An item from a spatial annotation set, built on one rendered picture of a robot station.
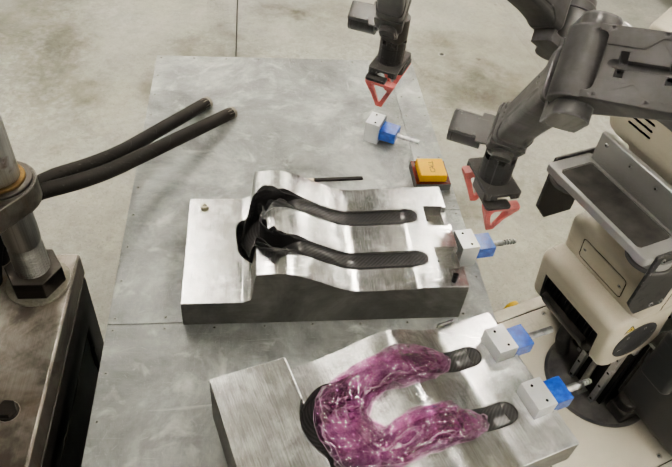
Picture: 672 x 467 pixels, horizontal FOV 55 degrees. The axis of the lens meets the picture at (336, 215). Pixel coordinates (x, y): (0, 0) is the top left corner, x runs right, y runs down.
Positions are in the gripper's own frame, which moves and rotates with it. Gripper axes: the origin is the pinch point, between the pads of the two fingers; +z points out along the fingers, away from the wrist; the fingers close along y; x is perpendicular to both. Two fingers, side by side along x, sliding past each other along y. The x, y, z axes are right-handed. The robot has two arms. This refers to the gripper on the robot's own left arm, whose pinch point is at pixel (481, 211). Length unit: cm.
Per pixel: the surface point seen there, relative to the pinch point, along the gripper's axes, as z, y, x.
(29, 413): 14, 20, -81
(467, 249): 7.5, 2.7, -2.1
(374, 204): 4.2, -8.7, -18.2
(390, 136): 9.5, -35.6, -6.1
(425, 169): 9.1, -22.7, -1.9
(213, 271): 7, 1, -51
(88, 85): 94, -191, -92
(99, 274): 93, -76, -85
